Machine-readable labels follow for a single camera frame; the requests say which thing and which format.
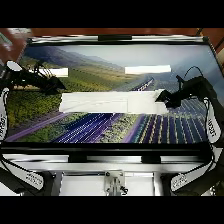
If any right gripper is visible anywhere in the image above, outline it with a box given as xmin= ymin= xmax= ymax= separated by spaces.
xmin=154 ymin=89 xmax=183 ymax=109

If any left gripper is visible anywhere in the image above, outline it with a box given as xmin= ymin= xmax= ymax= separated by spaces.
xmin=40 ymin=76 xmax=67 ymax=95

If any white garment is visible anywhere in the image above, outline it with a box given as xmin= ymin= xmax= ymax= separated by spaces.
xmin=58 ymin=88 xmax=170 ymax=115

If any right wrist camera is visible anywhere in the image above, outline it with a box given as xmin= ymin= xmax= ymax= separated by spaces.
xmin=175 ymin=74 xmax=188 ymax=92

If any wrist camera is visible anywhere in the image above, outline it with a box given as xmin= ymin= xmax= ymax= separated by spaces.
xmin=32 ymin=59 xmax=52 ymax=80
xmin=175 ymin=74 xmax=188 ymax=92

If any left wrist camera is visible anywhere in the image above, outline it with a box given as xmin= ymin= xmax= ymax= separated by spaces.
xmin=32 ymin=59 xmax=52 ymax=80

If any black cable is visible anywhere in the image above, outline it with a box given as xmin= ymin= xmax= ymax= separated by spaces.
xmin=184 ymin=65 xmax=205 ymax=82

